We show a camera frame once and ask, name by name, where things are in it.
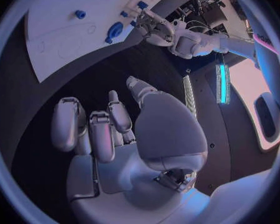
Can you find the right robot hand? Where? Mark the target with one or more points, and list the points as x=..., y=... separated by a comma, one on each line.
x=170, y=130

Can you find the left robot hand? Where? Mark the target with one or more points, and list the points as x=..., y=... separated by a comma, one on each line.
x=162, y=30

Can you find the small blue peg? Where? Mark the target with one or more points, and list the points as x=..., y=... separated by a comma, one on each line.
x=123, y=13
x=133, y=23

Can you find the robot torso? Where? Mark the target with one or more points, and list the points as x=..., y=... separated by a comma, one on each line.
x=263, y=56

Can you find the blue gear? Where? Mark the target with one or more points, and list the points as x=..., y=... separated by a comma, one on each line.
x=115, y=30

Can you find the glowing light bar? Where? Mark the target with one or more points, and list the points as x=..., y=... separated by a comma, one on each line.
x=222, y=84

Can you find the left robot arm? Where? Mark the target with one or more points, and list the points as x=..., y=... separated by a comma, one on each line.
x=189, y=44

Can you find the blue block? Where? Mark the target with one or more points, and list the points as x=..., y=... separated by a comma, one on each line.
x=142, y=5

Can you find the white task board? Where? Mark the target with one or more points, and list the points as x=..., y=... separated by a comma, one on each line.
x=60, y=46

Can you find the blue short cylinder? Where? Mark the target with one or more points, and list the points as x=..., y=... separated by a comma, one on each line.
x=80, y=14

